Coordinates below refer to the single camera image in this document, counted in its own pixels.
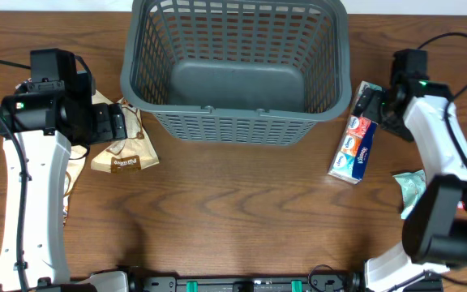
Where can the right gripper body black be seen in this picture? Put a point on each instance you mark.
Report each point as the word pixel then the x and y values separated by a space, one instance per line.
pixel 372 101

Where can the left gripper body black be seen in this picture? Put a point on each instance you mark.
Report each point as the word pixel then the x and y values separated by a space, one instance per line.
pixel 98 122

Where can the treat bag beige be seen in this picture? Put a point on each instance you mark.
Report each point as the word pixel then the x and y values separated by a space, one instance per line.
pixel 132 154

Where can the Kleenex tissue multipack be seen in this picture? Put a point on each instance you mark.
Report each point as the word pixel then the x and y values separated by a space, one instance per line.
pixel 353 152

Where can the small teal wipes packet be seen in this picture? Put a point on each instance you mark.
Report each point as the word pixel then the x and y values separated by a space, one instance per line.
pixel 412 185

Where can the grey plastic basket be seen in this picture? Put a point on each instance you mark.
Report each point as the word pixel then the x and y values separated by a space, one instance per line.
pixel 238 71

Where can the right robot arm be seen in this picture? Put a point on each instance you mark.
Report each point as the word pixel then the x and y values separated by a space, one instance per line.
pixel 434 234

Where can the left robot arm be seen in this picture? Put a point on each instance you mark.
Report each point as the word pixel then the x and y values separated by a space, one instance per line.
pixel 36 162

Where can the treat bag top left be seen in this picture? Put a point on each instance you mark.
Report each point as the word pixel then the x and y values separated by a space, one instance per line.
pixel 97 98

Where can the treat bag bottom left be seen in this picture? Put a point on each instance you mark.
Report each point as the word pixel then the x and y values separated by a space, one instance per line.
pixel 74 168

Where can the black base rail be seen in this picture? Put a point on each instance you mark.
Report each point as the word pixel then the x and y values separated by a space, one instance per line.
pixel 134 280

